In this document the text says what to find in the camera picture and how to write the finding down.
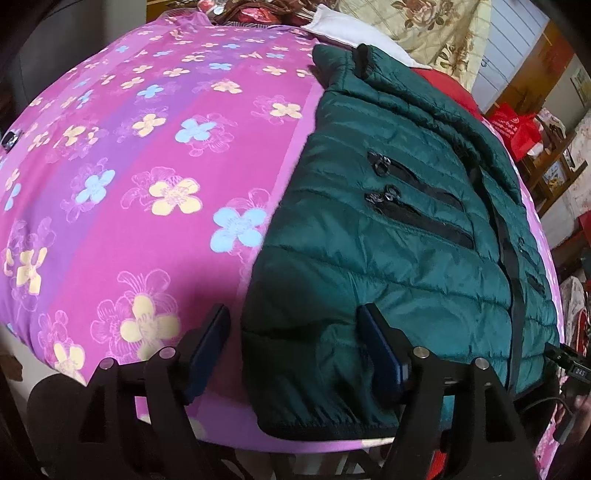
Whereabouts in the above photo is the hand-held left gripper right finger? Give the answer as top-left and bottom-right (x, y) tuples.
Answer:
(356, 302), (541, 480)

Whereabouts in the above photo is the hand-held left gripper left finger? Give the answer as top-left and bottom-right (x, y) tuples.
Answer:
(81, 304), (230, 480)

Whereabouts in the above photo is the dark green puffer jacket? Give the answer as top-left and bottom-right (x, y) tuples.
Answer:
(240, 44), (561, 439)

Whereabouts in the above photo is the white purple floral cloth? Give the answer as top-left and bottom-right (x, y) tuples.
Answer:
(560, 274), (591, 356)

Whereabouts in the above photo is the pink floral bed sheet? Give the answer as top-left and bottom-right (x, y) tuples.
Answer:
(0, 11), (573, 480)

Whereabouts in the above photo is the brown wooden rack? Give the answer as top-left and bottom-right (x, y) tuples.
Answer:
(517, 115), (587, 220)

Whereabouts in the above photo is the colourful printed box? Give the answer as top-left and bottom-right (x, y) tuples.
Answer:
(541, 150), (575, 188)

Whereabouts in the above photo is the red shopping bag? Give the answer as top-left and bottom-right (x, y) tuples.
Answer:
(487, 102), (542, 161)

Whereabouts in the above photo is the red cloth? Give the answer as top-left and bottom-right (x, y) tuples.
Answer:
(411, 67), (485, 123)

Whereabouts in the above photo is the white slatted panel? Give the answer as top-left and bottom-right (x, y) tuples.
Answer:
(471, 0), (552, 114)

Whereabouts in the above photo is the white pillow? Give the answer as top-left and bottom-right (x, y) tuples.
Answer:
(302, 4), (432, 71)

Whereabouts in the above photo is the cream floral quilt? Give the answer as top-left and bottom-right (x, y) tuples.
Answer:
(332, 0), (492, 90)

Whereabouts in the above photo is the black cable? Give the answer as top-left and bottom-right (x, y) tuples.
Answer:
(522, 390), (575, 445)

